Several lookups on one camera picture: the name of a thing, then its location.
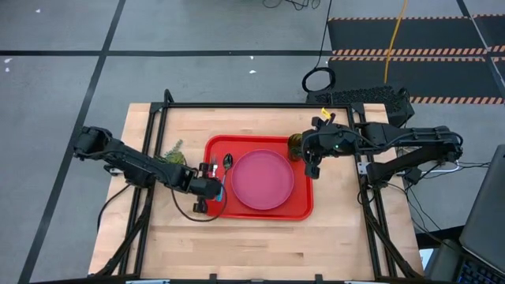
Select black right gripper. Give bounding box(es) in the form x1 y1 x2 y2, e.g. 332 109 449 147
301 114 356 181

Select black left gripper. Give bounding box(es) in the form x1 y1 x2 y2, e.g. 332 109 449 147
189 160 225 215

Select spoon with blue handle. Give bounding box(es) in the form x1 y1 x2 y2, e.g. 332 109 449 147
215 152 234 203

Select green translucent cup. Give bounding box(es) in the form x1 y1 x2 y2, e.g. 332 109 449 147
286 133 305 162

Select pink round plate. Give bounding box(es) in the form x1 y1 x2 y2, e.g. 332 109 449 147
230 148 295 211

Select red plastic tray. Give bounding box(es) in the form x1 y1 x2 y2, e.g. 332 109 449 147
203 134 315 221

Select small potted green plant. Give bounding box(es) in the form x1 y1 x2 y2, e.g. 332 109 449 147
157 138 187 166

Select black perforated computer case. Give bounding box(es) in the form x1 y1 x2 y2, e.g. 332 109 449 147
306 85 415 133

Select black hazard-striped floor mat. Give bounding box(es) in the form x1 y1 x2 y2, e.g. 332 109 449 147
327 14 505 106

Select grey laptop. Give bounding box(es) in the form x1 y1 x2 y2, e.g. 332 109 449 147
453 144 505 284

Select grey rounded object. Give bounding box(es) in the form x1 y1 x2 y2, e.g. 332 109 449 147
425 238 462 284

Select black coiled floor cable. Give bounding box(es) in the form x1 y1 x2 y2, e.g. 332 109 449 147
301 0 336 94

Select black metal table frame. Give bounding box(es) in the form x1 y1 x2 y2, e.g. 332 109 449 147
88 88 427 284

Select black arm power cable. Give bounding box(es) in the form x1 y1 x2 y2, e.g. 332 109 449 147
96 183 133 234

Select yellow floor cable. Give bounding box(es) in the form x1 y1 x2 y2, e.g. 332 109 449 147
384 0 410 84

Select black cable loops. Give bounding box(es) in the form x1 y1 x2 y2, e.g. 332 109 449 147
262 0 321 12

